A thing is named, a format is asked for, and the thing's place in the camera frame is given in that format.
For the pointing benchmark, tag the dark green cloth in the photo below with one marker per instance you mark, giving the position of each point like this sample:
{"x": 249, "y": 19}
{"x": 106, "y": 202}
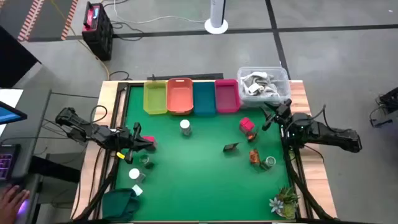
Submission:
{"x": 119, "y": 203}

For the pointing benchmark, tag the pink plastic bin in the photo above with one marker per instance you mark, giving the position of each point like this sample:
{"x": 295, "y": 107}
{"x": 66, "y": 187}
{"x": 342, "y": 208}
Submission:
{"x": 227, "y": 98}

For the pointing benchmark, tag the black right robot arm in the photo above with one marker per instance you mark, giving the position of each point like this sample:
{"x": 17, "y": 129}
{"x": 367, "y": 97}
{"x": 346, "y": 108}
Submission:
{"x": 335, "y": 135}

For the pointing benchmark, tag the yellow tag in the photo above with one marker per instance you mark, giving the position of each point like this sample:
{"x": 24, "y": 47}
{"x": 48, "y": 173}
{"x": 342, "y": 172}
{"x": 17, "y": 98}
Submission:
{"x": 120, "y": 155}

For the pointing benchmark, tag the person's hand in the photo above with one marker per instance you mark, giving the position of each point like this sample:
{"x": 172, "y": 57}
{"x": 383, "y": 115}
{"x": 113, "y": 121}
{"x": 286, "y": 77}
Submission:
{"x": 11, "y": 202}

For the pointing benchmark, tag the grey white cloth pile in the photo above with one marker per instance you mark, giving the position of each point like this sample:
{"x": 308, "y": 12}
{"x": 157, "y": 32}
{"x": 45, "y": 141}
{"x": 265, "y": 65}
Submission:
{"x": 259, "y": 85}

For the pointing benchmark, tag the grey mat orange striped edges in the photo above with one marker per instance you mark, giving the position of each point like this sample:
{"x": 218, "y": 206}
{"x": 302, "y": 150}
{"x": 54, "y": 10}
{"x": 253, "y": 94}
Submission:
{"x": 49, "y": 18}

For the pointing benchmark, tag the white tower fan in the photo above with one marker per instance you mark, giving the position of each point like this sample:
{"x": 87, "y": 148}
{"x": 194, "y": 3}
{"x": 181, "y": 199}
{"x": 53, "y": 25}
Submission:
{"x": 216, "y": 12}

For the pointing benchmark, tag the orange plastic bin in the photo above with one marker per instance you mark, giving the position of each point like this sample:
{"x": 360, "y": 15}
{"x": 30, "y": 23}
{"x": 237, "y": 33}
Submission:
{"x": 179, "y": 96}

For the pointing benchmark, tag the computer monitor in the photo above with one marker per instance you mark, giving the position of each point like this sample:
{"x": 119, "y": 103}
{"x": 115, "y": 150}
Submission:
{"x": 9, "y": 113}

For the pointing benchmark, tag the green lid spice jar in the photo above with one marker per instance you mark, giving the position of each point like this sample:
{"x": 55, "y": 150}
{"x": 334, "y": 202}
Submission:
{"x": 144, "y": 159}
{"x": 270, "y": 161}

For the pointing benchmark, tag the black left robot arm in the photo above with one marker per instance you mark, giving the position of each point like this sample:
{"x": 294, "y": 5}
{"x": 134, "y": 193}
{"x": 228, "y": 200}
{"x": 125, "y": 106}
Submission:
{"x": 84, "y": 129}

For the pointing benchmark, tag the white lid spice jar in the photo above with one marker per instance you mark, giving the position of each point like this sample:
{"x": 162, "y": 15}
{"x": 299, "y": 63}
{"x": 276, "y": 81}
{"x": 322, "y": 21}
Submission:
{"x": 134, "y": 173}
{"x": 185, "y": 125}

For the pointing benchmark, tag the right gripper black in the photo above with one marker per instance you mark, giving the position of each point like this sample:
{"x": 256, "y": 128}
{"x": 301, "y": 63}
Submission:
{"x": 281, "y": 112}

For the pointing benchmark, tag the small white box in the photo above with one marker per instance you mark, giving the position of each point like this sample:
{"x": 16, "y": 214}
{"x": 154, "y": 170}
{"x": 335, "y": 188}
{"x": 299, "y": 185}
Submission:
{"x": 137, "y": 189}

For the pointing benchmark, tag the black flat strip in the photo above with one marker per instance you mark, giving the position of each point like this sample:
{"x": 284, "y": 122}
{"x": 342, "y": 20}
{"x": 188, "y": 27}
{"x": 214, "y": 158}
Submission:
{"x": 186, "y": 76}

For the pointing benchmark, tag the red device on crate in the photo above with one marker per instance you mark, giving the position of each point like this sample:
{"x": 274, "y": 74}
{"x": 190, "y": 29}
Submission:
{"x": 90, "y": 18}

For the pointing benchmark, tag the black red battery box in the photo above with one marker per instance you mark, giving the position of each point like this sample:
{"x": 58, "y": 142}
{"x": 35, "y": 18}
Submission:
{"x": 101, "y": 39}

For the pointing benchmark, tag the clear plastic storage bin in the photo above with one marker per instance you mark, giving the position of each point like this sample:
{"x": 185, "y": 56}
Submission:
{"x": 281, "y": 76}

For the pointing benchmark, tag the green table mat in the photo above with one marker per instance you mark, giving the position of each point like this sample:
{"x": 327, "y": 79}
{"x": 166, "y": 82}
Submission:
{"x": 199, "y": 186}

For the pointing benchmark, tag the yellow-green plastic bin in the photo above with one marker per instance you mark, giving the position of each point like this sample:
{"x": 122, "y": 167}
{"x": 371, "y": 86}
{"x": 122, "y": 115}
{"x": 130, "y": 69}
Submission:
{"x": 155, "y": 96}

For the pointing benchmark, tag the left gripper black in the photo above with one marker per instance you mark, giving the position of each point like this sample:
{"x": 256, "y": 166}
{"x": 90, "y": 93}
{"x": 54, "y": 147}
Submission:
{"x": 130, "y": 141}

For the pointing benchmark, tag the grey desk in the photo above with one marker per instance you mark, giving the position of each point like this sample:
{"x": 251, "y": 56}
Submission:
{"x": 31, "y": 133}

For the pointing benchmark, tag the orange spice pouch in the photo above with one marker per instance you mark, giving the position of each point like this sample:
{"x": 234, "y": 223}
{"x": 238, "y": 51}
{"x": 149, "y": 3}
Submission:
{"x": 254, "y": 156}
{"x": 252, "y": 136}

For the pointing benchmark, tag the blue plastic bin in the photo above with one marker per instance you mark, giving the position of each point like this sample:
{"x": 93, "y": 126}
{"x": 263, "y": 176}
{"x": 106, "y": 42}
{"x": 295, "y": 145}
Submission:
{"x": 204, "y": 99}

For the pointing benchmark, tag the artificial succulent plant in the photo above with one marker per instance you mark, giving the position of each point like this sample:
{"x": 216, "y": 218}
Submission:
{"x": 287, "y": 199}

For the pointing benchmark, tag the brown spice pouch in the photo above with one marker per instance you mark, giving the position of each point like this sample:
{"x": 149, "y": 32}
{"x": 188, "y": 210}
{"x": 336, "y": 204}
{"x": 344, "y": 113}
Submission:
{"x": 230, "y": 147}

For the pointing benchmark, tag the backlit black keyboard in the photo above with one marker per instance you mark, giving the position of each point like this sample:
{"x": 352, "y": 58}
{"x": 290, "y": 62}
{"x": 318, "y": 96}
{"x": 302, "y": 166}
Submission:
{"x": 7, "y": 161}

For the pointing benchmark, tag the black board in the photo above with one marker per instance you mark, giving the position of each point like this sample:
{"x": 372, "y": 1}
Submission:
{"x": 12, "y": 59}

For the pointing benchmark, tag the white paper sheet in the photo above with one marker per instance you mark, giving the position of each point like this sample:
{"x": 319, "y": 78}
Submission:
{"x": 9, "y": 97}

